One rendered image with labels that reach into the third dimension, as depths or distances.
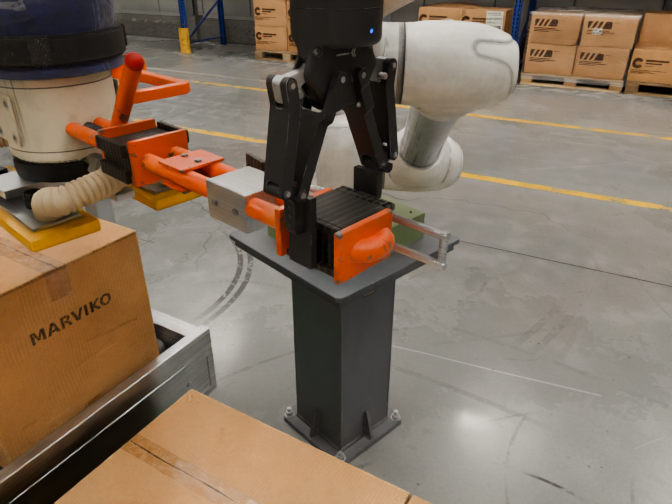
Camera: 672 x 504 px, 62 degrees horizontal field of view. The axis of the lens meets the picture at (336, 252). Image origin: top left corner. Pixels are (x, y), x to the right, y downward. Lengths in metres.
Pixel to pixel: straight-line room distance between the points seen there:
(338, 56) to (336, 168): 1.04
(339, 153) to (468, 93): 0.61
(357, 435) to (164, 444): 0.85
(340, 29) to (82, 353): 1.04
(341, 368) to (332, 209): 1.26
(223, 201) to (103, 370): 0.86
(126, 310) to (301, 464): 0.53
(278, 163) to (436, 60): 0.52
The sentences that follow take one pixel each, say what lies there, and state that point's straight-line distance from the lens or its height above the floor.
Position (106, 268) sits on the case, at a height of 0.90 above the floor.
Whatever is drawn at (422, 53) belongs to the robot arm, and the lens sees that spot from 0.93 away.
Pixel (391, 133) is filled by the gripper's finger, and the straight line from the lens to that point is 0.55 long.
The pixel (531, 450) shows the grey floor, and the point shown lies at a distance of 2.13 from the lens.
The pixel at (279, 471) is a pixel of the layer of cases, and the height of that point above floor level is 0.54.
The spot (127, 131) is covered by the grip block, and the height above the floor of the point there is 1.29.
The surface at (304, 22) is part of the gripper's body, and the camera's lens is 0.46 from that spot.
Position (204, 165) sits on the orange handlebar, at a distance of 0.68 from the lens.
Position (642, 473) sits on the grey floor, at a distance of 2.20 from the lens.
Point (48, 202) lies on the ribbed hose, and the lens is 0.84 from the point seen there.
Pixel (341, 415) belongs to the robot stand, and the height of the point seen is 0.18.
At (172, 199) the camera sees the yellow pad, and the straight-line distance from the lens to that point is 0.94.
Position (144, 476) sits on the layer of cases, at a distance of 1.31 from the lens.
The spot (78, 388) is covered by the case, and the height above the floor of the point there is 0.66.
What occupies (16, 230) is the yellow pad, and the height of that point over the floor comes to 1.16.
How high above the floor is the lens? 1.50
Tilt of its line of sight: 28 degrees down
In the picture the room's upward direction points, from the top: straight up
